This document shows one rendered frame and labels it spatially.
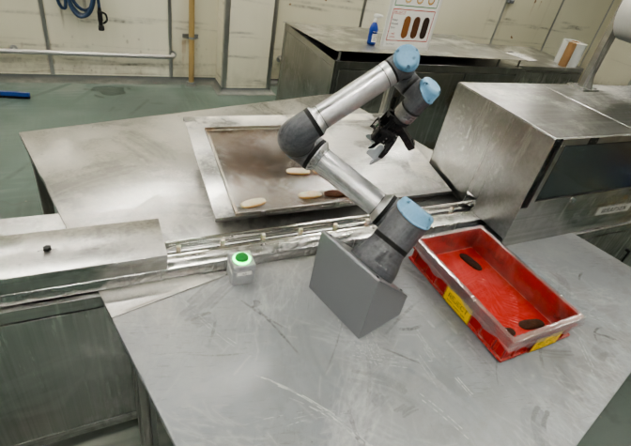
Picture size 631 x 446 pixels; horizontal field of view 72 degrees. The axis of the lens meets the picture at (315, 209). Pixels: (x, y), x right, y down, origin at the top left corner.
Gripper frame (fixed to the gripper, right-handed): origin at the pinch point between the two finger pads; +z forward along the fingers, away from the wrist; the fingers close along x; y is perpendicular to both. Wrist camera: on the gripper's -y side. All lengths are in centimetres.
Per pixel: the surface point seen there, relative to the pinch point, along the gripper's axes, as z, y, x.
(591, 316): -16, -77, 50
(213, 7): 162, 63, -317
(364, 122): 24, -16, -51
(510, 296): -5, -52, 45
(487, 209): -3, -55, 5
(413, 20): -14, -21, -95
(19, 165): 206, 147, -87
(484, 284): -1, -45, 41
